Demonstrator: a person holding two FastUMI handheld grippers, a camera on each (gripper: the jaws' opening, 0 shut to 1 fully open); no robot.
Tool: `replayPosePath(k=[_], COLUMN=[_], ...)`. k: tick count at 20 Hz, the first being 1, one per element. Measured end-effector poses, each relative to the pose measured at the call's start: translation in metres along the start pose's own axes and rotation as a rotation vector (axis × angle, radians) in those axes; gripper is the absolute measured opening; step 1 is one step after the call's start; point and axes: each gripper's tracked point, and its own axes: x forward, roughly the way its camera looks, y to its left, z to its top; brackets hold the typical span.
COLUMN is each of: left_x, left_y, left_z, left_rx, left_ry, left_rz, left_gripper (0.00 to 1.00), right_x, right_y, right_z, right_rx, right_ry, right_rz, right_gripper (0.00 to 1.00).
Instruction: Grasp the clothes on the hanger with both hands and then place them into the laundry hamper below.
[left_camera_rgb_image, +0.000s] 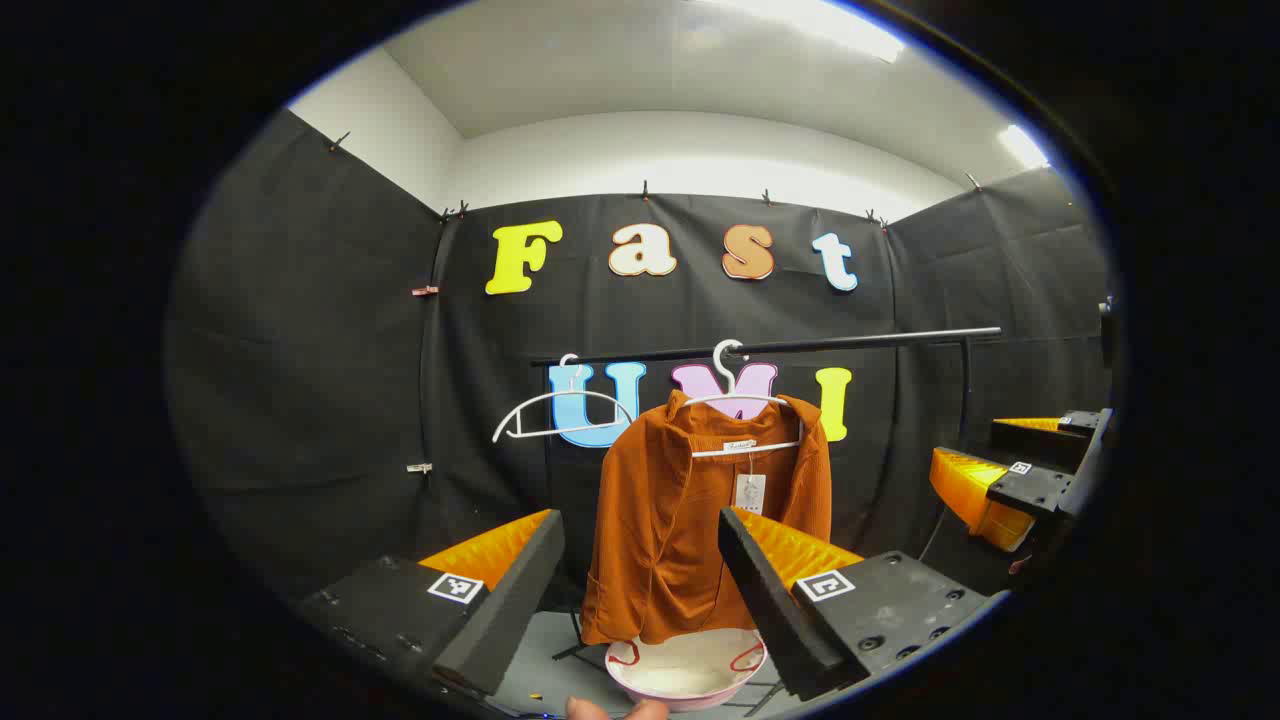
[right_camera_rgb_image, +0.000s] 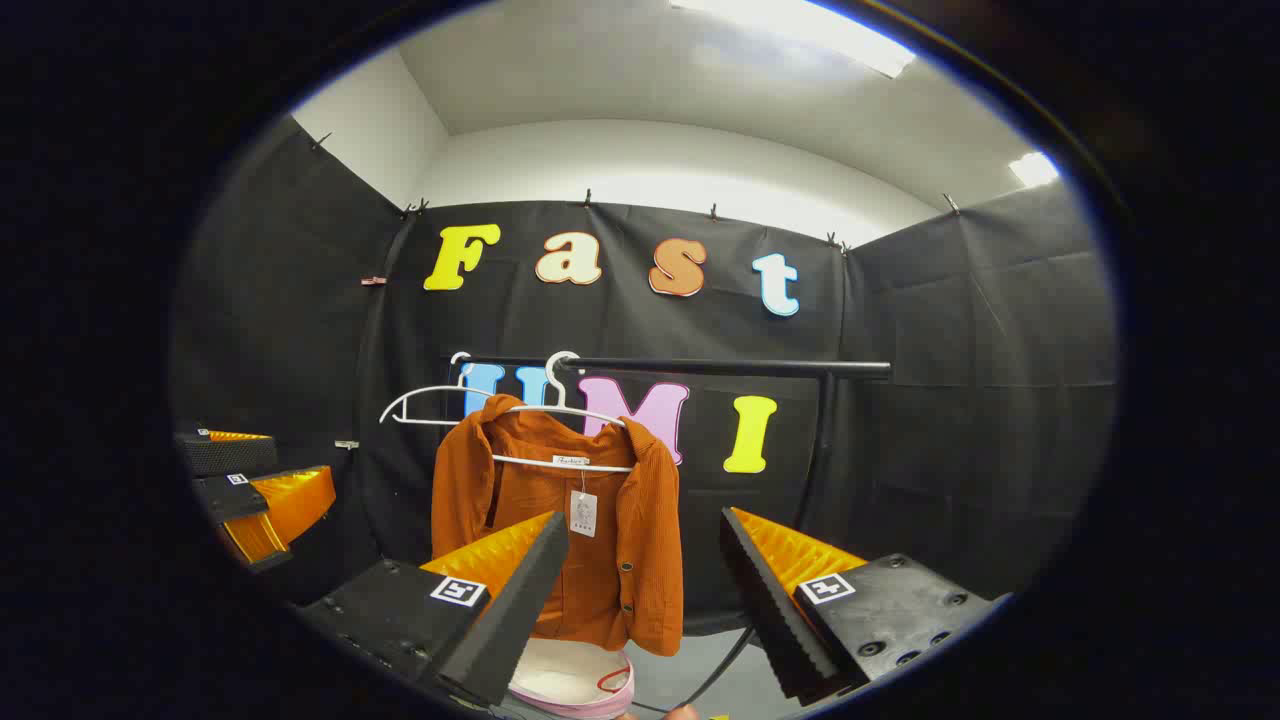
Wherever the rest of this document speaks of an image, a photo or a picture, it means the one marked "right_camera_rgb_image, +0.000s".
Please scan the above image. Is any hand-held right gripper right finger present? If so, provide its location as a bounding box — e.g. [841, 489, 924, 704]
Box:
[718, 506, 1006, 706]

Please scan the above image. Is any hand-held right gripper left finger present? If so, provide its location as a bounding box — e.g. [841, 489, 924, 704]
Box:
[298, 510, 571, 711]

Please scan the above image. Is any orange corduroy jacket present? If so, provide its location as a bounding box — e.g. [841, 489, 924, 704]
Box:
[430, 393, 686, 658]

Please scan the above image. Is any white plastic hanger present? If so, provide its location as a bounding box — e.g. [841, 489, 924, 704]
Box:
[378, 350, 501, 429]
[478, 350, 641, 474]

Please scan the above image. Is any black clothes rack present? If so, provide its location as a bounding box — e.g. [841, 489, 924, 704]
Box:
[445, 355, 893, 713]

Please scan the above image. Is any black backdrop cloth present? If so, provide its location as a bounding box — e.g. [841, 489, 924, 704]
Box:
[170, 115, 1119, 641]

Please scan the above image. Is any small ceiling light panel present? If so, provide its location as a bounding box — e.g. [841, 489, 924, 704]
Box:
[1008, 152, 1061, 189]

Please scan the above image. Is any long ceiling light panel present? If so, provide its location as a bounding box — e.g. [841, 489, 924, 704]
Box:
[670, 0, 916, 79]

